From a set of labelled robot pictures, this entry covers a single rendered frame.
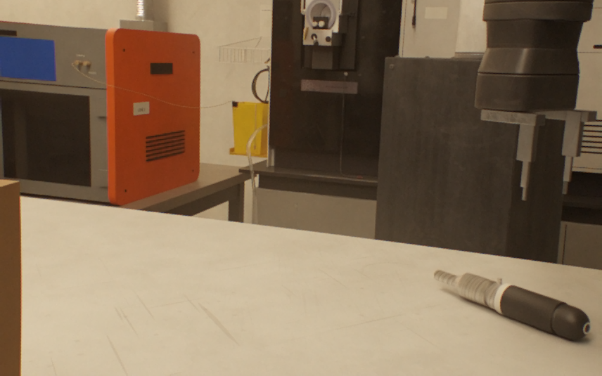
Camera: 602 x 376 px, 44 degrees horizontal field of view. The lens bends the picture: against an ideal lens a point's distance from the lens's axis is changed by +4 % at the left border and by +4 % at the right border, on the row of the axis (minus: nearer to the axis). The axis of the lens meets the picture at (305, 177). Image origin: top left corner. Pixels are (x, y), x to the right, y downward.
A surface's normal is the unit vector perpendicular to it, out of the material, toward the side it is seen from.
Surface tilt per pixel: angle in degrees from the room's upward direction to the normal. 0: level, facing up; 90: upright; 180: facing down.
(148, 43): 90
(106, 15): 90
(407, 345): 0
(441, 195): 90
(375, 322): 0
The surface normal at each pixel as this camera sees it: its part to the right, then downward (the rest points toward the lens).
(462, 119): -0.61, 0.11
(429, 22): -0.33, 0.15
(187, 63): 0.94, 0.10
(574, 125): -0.78, 0.08
